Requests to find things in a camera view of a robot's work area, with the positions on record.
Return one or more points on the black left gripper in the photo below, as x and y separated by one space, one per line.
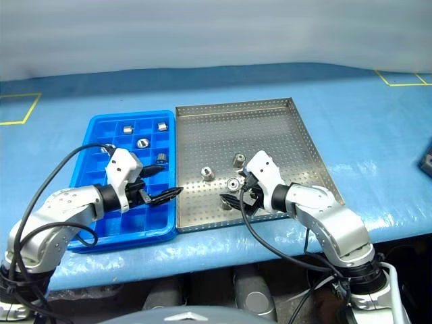
138 194

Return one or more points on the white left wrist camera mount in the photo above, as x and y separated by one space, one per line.
121 167

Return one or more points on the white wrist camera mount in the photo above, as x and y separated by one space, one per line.
266 170
121 167

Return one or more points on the dark object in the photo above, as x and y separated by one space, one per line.
427 158

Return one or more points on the perforated metal tray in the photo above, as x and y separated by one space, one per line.
236 135

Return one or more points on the yellow tape square outline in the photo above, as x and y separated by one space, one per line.
32 108
383 78

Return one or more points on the blue compartment tray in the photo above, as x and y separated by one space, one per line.
135 222

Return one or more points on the dark grey rounded cylinder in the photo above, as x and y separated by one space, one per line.
254 293
162 297

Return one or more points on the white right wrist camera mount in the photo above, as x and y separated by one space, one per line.
266 170

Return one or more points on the blue plastic table cover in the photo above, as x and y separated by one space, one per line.
371 135

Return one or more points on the grey robot torso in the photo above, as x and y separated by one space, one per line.
189 318

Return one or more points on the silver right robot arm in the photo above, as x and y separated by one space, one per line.
337 219

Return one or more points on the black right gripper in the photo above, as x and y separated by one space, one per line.
254 199

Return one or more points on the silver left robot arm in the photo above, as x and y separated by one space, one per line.
67 202

